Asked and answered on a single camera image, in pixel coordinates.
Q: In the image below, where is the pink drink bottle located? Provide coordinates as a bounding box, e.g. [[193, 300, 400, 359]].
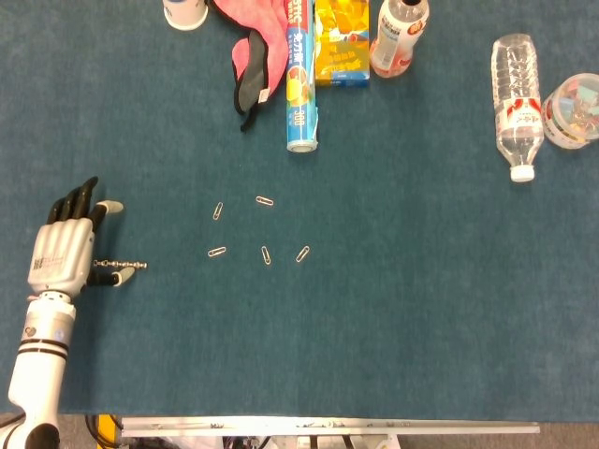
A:
[[368, 0, 431, 80]]

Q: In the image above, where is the pink and grey plush mask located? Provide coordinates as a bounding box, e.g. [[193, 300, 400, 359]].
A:
[[208, 0, 291, 133]]

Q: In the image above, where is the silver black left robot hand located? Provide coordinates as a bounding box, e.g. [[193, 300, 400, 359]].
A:
[[26, 176, 137, 297]]

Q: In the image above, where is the clear water bottle white cap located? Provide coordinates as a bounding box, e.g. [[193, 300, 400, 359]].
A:
[[489, 32, 546, 183]]

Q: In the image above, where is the yellow and blue carton box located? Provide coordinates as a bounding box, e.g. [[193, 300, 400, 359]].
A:
[[313, 0, 372, 89]]

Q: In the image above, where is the yellow frame part under table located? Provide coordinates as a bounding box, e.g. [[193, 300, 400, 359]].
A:
[[95, 413, 124, 445]]

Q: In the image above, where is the blue plastic wrap roll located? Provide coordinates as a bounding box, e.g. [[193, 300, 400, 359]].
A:
[[283, 0, 321, 154]]

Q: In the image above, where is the aluminium table edge rail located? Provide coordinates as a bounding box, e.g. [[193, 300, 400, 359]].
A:
[[120, 415, 542, 439]]

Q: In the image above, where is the clear tub of binder clips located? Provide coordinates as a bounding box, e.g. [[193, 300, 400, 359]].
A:
[[540, 72, 599, 151]]

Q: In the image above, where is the white paper cup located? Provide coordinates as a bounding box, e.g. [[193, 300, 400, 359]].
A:
[[162, 0, 210, 32]]

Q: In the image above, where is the silver metal bead chain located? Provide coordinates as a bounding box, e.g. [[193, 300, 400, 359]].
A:
[[92, 259, 149, 271]]

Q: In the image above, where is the blue felt table cloth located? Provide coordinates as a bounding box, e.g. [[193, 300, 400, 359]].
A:
[[0, 0, 599, 425]]

